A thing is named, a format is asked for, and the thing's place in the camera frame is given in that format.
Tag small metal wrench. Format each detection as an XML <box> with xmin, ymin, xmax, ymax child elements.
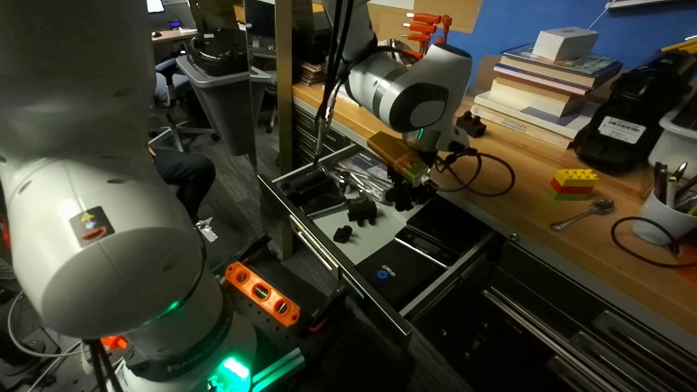
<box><xmin>550</xmin><ymin>197</ymin><xmax>618</xmax><ymax>233</ymax></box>

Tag black parts tray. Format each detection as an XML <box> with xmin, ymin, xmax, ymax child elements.
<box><xmin>280</xmin><ymin>167</ymin><xmax>346</xmax><ymax>218</ymax></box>

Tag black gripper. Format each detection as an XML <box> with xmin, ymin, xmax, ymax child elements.
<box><xmin>387</xmin><ymin>142</ymin><xmax>463</xmax><ymax>208</ymax></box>

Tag black iFixit case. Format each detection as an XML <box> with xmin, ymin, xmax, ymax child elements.
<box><xmin>353</xmin><ymin>238</ymin><xmax>469</xmax><ymax>315</ymax></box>

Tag small white box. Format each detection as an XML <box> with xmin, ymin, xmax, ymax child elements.
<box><xmin>532</xmin><ymin>25</ymin><xmax>602</xmax><ymax>66</ymax></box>

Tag small orange clamp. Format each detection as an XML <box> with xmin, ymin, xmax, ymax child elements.
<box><xmin>99</xmin><ymin>328</ymin><xmax>133</xmax><ymax>355</ymax></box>

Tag orange spirit level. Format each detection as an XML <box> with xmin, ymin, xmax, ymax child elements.
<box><xmin>220</xmin><ymin>260</ymin><xmax>306</xmax><ymax>330</ymax></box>

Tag yellow red green brick stack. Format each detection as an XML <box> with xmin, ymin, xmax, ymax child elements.
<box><xmin>550</xmin><ymin>165</ymin><xmax>602</xmax><ymax>203</ymax></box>

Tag white plastic bin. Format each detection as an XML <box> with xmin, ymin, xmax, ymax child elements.
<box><xmin>647</xmin><ymin>107</ymin><xmax>697</xmax><ymax>176</ymax></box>

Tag black drawer cabinet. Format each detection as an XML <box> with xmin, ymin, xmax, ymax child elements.
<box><xmin>292</xmin><ymin>95</ymin><xmax>352</xmax><ymax>171</ymax></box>
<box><xmin>405</xmin><ymin>234</ymin><xmax>697</xmax><ymax>392</ymax></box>

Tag white cup with pens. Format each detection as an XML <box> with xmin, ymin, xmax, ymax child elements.
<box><xmin>630</xmin><ymin>159</ymin><xmax>697</xmax><ymax>246</ymax></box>

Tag stack of books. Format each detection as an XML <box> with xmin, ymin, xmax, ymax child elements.
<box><xmin>469</xmin><ymin>43</ymin><xmax>625</xmax><ymax>152</ymax></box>

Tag black notched plastic block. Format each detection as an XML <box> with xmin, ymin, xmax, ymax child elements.
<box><xmin>456</xmin><ymin>108</ymin><xmax>491</xmax><ymax>142</ymax></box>

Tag office chair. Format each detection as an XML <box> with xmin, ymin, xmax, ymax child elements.
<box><xmin>144</xmin><ymin>56</ymin><xmax>220</xmax><ymax>156</ymax></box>

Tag black cable loop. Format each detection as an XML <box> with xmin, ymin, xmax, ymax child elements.
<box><xmin>611</xmin><ymin>213</ymin><xmax>697</xmax><ymax>272</ymax></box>

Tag grey trash bin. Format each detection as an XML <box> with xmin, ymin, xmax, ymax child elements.
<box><xmin>175</xmin><ymin>52</ymin><xmax>276</xmax><ymax>156</ymax></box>

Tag red hex key set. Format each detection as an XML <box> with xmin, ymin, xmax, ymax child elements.
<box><xmin>403</xmin><ymin>8</ymin><xmax>458</xmax><ymax>54</ymax></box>

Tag cork pin board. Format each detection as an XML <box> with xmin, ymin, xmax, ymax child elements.
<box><xmin>367</xmin><ymin>0</ymin><xmax>485</xmax><ymax>47</ymax></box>

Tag silver drawer handle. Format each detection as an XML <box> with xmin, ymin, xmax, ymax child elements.
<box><xmin>286</xmin><ymin>208</ymin><xmax>344</xmax><ymax>278</ymax></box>

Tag grey metal drawer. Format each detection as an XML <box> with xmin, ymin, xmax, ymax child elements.
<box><xmin>255</xmin><ymin>139</ymin><xmax>506</xmax><ymax>343</ymax></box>

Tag small black plastic part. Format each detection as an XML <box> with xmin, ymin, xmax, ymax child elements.
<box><xmin>332</xmin><ymin>225</ymin><xmax>357</xmax><ymax>246</ymax></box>

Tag black yellow tool case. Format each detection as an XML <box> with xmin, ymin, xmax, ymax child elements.
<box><xmin>568</xmin><ymin>35</ymin><xmax>697</xmax><ymax>176</ymax></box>

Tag clear plastic bags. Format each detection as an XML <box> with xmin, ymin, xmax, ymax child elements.
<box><xmin>334</xmin><ymin>148</ymin><xmax>402</xmax><ymax>200</ymax></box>

